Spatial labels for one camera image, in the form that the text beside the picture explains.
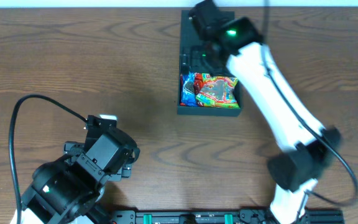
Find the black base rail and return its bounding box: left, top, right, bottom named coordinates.
left=110, top=208, right=345, bottom=224

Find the dark green box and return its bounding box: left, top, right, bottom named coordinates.
left=177, top=10, right=244, bottom=117

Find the red Hacks candy bag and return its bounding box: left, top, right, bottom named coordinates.
left=193, top=73, right=203, bottom=95

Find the blue Oreo cookie pack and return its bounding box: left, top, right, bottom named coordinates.
left=180, top=72, right=197, bottom=107

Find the green Haribo gummy bag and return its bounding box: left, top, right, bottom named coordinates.
left=196, top=73, right=240, bottom=108

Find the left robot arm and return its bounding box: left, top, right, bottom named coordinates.
left=11, top=128, right=140, bottom=223

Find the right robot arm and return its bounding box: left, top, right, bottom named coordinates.
left=178, top=14, right=341, bottom=223

